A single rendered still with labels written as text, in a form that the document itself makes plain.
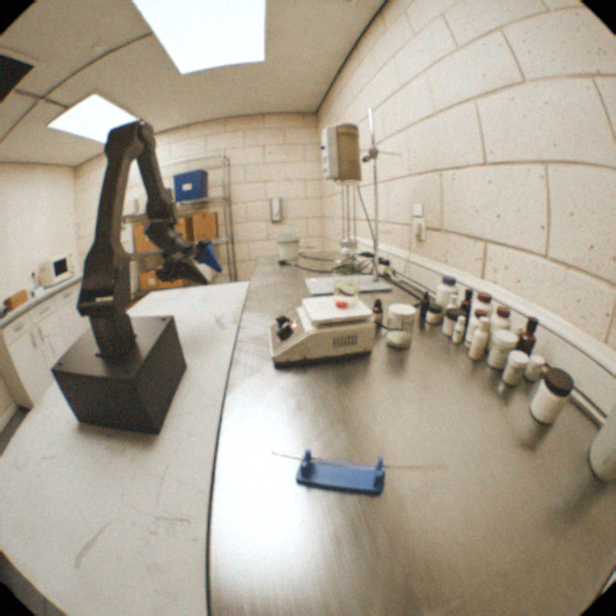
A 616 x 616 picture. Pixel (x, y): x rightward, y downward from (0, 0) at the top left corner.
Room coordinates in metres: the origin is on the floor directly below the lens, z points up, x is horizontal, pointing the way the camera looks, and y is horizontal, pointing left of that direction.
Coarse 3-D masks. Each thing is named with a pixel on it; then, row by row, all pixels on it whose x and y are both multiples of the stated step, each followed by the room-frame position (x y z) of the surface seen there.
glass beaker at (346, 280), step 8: (336, 272) 0.50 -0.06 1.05; (344, 272) 0.50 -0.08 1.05; (352, 272) 0.50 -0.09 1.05; (360, 272) 0.48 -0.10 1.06; (336, 280) 0.47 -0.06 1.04; (344, 280) 0.46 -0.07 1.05; (352, 280) 0.46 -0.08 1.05; (336, 288) 0.47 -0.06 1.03; (344, 288) 0.46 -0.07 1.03; (352, 288) 0.46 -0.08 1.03; (336, 296) 0.47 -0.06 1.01; (344, 296) 0.46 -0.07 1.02; (352, 296) 0.46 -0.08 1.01; (336, 304) 0.47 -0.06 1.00; (344, 304) 0.46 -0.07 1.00; (352, 304) 0.46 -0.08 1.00
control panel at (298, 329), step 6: (294, 312) 0.52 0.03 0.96; (294, 318) 0.49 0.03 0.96; (300, 318) 0.48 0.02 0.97; (276, 324) 0.51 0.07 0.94; (300, 324) 0.45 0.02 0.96; (270, 330) 0.50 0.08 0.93; (276, 330) 0.48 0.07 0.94; (294, 330) 0.44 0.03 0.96; (300, 330) 0.43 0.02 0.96; (276, 336) 0.46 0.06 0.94; (294, 336) 0.42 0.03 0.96; (276, 342) 0.43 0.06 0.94; (282, 342) 0.42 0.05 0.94; (288, 342) 0.41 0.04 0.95; (276, 348) 0.41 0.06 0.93
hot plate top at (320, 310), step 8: (304, 304) 0.50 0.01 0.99; (312, 304) 0.49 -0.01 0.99; (320, 304) 0.49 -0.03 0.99; (328, 304) 0.49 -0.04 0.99; (360, 304) 0.48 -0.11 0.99; (312, 312) 0.45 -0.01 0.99; (320, 312) 0.45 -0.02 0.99; (328, 312) 0.45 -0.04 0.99; (336, 312) 0.45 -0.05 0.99; (344, 312) 0.44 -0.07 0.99; (352, 312) 0.44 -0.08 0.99; (360, 312) 0.44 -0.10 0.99; (368, 312) 0.44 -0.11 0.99; (312, 320) 0.42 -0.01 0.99; (320, 320) 0.42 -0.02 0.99; (328, 320) 0.42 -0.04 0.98; (336, 320) 0.42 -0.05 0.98; (344, 320) 0.42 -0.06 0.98
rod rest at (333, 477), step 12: (300, 468) 0.16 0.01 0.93; (312, 468) 0.17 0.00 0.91; (324, 468) 0.17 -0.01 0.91; (336, 468) 0.17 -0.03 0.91; (348, 468) 0.16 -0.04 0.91; (300, 480) 0.15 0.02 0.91; (312, 480) 0.15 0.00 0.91; (324, 480) 0.15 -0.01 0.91; (336, 480) 0.15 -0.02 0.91; (348, 480) 0.15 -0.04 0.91; (360, 480) 0.14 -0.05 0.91; (372, 480) 0.14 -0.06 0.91; (384, 480) 0.14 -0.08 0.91; (372, 492) 0.13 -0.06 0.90
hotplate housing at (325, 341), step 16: (304, 320) 0.46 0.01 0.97; (352, 320) 0.44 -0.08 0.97; (368, 320) 0.44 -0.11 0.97; (304, 336) 0.41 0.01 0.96; (320, 336) 0.41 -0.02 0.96; (336, 336) 0.42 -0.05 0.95; (352, 336) 0.42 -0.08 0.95; (368, 336) 0.43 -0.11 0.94; (272, 352) 0.41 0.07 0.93; (288, 352) 0.40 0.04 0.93; (304, 352) 0.41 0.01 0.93; (320, 352) 0.41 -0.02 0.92; (336, 352) 0.42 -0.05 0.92; (352, 352) 0.42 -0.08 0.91; (368, 352) 0.43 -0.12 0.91
